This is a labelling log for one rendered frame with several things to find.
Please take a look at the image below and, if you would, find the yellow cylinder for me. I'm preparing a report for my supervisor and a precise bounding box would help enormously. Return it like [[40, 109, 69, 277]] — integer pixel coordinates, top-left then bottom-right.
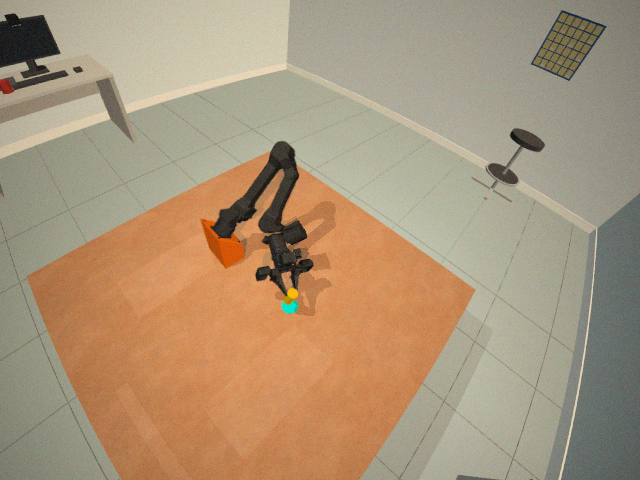
[[283, 289, 298, 305]]

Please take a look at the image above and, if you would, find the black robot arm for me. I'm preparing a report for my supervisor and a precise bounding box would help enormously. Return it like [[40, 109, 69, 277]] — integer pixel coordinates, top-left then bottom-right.
[[210, 141, 307, 265]]

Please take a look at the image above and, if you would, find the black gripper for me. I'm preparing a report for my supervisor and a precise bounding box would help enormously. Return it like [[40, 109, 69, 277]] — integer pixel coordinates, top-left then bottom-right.
[[255, 247, 314, 296]]

